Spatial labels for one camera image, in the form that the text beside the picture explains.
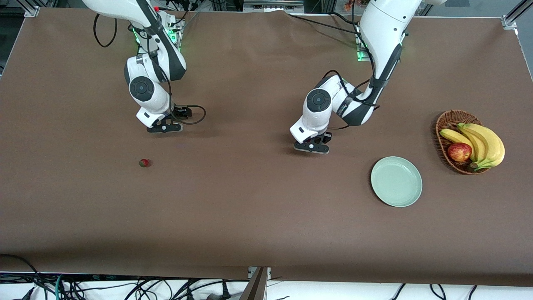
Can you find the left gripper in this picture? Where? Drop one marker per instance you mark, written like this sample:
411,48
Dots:
326,137

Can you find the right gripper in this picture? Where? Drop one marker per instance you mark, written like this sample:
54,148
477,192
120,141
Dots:
181,112

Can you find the red toy strawberry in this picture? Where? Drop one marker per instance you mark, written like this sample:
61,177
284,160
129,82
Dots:
144,163

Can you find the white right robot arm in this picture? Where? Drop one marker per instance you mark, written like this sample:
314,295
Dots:
145,89

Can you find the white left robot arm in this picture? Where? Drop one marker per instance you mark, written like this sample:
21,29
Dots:
383,29

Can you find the pale green round plate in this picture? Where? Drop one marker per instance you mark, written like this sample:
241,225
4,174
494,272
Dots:
395,181

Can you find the brown table cover sheet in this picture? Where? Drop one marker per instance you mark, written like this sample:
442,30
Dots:
266,200

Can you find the brown wicker basket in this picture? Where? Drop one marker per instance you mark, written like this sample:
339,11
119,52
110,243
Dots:
449,120

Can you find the small yellow banana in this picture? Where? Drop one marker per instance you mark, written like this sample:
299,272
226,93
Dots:
454,136

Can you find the red apple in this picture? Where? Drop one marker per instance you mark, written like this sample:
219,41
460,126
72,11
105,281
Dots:
459,152

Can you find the grey power strip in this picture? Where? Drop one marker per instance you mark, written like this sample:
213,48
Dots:
272,6

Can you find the orange red background object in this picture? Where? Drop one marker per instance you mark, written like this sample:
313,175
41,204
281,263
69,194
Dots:
354,5

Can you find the large yellow banana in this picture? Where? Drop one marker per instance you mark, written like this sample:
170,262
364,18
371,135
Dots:
479,143
495,146

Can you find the black power plug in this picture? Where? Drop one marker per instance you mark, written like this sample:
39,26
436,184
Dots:
226,291

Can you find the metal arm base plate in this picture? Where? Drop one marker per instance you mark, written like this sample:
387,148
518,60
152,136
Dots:
362,59

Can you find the metal frame post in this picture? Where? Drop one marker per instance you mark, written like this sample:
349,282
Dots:
255,287

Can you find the aluminium frame extrusion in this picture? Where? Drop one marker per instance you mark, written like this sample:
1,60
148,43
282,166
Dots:
512,18
31,8

